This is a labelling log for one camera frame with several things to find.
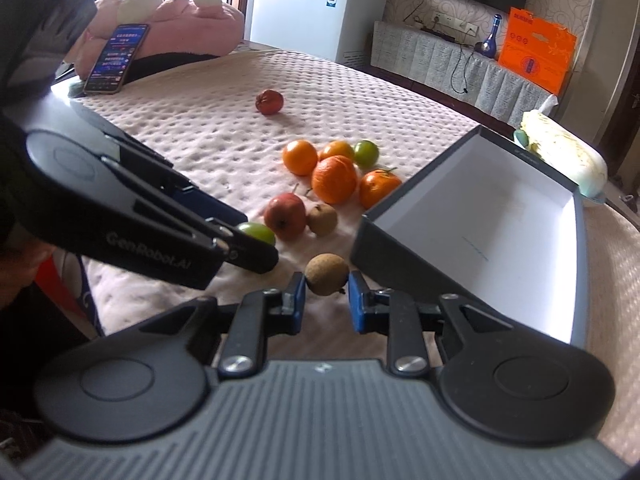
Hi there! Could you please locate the grey white cardboard box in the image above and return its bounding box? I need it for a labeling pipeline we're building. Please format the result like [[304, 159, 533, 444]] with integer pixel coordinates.
[[350, 126, 589, 348]]

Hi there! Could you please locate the brown round longan fruit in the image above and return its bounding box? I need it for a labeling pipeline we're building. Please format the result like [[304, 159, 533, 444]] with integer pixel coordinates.
[[304, 254, 349, 296]]

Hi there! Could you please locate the blue glass bottle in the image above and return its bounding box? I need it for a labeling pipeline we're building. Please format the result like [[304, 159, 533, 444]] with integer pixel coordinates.
[[474, 14, 502, 60]]

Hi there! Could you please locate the small brown pear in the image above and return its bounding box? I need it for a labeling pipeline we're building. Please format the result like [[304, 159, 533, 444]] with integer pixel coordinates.
[[307, 204, 338, 237]]

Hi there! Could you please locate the orange tangerine back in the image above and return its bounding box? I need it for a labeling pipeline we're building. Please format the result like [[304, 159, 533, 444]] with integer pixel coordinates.
[[318, 140, 355, 160]]

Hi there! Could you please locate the pink plush toy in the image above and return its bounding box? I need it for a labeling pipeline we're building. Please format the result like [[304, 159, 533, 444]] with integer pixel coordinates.
[[64, 0, 244, 80]]

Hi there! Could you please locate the black hanging cable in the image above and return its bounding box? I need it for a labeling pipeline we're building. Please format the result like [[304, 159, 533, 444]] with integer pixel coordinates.
[[449, 27, 476, 96]]

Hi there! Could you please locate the green fruit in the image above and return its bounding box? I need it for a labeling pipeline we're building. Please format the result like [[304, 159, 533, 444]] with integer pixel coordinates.
[[236, 222, 277, 246]]

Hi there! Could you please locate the green tangerine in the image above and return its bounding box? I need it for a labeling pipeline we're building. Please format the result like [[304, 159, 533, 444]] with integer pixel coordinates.
[[354, 140, 380, 170]]

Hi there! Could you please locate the white chest freezer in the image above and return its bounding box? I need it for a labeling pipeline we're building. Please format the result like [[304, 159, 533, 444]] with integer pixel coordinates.
[[247, 0, 386, 67]]

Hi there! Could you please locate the pink quilted bedspread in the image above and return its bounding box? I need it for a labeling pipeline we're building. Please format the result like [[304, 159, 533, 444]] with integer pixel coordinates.
[[79, 49, 639, 465]]

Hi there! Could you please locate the napa cabbage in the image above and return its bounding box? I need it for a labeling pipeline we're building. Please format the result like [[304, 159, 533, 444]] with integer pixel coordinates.
[[513, 94, 608, 204]]

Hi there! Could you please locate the large orange tangerine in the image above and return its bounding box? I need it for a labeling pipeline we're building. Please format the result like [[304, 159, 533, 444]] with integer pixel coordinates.
[[311, 155, 358, 205]]

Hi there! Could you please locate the dark red fruit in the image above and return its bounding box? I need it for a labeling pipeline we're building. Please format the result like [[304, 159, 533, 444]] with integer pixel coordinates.
[[255, 89, 284, 116]]

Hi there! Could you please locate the orange tangerine with stem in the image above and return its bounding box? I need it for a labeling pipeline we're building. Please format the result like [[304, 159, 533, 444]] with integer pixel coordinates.
[[358, 169, 402, 210]]

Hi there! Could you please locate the orange gift bag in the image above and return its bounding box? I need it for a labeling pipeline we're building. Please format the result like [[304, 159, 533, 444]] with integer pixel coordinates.
[[498, 8, 577, 94]]

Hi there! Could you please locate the cloth covered tv cabinet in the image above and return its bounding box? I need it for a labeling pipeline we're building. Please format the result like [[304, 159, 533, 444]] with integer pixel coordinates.
[[371, 21, 552, 128]]

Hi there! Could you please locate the smartphone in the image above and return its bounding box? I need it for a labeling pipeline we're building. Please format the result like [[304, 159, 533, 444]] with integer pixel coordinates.
[[84, 24, 150, 96]]

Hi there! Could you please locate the red apple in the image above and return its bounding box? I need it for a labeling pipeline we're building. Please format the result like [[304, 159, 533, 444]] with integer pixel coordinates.
[[264, 193, 307, 242]]

